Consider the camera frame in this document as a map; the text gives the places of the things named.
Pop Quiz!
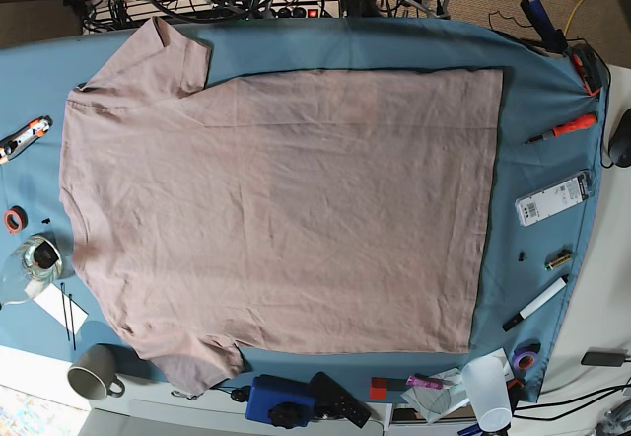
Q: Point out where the red tape roll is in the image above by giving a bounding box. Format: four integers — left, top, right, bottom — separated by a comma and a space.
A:
3, 206, 28, 234

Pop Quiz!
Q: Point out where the pink purple tube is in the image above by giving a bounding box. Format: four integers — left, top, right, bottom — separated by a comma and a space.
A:
406, 374, 445, 390

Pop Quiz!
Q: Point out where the green gold battery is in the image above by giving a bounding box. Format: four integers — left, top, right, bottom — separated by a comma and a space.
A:
544, 250, 573, 271

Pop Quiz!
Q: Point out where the purple tape roll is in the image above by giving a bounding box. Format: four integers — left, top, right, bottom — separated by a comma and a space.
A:
511, 341, 541, 371

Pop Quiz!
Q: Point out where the pink T-shirt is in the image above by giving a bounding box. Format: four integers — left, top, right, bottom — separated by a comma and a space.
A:
59, 20, 503, 394

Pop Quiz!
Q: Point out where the orange white utility knife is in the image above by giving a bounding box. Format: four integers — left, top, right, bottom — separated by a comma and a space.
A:
1, 116, 53, 165

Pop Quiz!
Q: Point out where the blue table cloth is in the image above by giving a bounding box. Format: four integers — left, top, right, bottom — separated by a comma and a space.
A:
1, 19, 613, 401

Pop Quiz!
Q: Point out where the orange handled screwdriver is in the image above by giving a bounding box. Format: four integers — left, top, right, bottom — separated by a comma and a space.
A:
525, 113, 597, 145

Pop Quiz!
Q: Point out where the black computer mouse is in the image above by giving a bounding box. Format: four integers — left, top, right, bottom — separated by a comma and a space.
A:
608, 109, 631, 168

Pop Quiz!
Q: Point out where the clear glass bowl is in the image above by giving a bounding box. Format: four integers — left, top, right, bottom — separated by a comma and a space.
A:
1, 234, 63, 308

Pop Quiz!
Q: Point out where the white plastic cup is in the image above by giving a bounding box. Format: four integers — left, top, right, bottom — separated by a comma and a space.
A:
461, 355, 512, 433

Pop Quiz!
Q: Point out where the black white marker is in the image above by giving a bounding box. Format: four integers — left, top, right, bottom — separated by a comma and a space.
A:
502, 274, 570, 332

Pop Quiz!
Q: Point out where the black remote control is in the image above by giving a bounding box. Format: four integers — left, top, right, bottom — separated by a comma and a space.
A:
308, 372, 372, 428

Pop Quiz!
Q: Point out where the orange black clamp tool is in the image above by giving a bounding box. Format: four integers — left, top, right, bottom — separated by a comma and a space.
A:
570, 43, 602, 96

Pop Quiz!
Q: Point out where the grey ceramic mug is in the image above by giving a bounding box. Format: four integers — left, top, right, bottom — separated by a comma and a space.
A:
67, 344, 125, 401

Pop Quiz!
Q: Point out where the black power strip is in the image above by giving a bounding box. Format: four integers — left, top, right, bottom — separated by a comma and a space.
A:
271, 6, 320, 19

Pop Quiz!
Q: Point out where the red black block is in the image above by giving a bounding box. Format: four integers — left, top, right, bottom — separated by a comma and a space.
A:
368, 377, 409, 400

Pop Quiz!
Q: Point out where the white paper card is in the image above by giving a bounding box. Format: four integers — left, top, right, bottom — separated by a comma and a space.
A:
34, 285, 88, 334

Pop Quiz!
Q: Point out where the black cable tie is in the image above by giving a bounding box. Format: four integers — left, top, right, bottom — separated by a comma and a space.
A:
60, 282, 77, 350

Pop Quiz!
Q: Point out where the blue box with knob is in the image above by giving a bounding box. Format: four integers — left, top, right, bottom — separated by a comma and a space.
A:
245, 375, 316, 429

